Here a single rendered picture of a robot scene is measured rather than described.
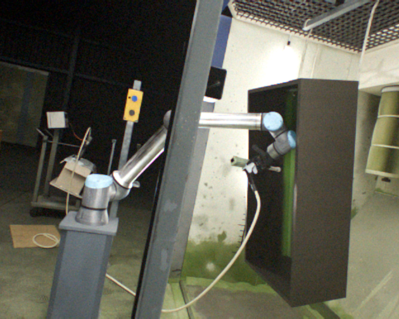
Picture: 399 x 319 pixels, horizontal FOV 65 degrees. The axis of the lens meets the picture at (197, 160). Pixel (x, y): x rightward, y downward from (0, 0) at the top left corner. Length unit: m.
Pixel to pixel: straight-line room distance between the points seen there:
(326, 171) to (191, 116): 1.22
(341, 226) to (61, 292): 1.58
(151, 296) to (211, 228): 2.08
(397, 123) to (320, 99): 1.32
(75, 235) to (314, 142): 1.37
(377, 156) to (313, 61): 0.97
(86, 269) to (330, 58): 2.56
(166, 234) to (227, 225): 2.15
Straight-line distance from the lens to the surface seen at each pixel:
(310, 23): 2.44
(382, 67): 3.10
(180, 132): 0.66
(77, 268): 1.98
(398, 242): 2.95
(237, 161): 1.86
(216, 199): 2.74
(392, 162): 2.94
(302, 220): 1.76
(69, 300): 2.06
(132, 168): 1.99
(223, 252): 2.89
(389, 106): 3.00
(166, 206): 0.67
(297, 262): 1.83
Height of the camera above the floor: 1.22
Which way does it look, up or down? 3 degrees down
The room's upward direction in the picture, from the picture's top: 11 degrees clockwise
